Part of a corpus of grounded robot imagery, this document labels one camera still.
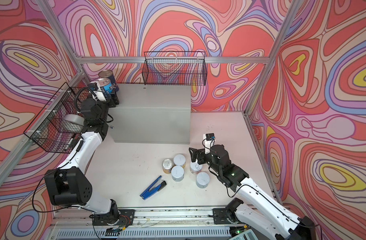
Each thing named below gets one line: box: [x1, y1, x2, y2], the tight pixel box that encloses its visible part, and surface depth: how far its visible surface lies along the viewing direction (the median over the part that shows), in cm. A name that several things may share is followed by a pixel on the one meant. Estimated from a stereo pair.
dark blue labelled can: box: [98, 69, 120, 92], surface depth 78 cm
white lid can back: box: [173, 154, 186, 167], surface depth 89 cm
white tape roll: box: [61, 114, 85, 134], surface depth 74 cm
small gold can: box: [161, 158, 173, 174], surface depth 88 cm
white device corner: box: [228, 229, 259, 240], surface depth 68 cm
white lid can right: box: [196, 172, 210, 189], surface depth 82 cm
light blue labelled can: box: [98, 77, 116, 95], surface depth 72 cm
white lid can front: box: [171, 165, 185, 182], surface depth 84 cm
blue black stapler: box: [139, 175, 167, 201], surface depth 83 cm
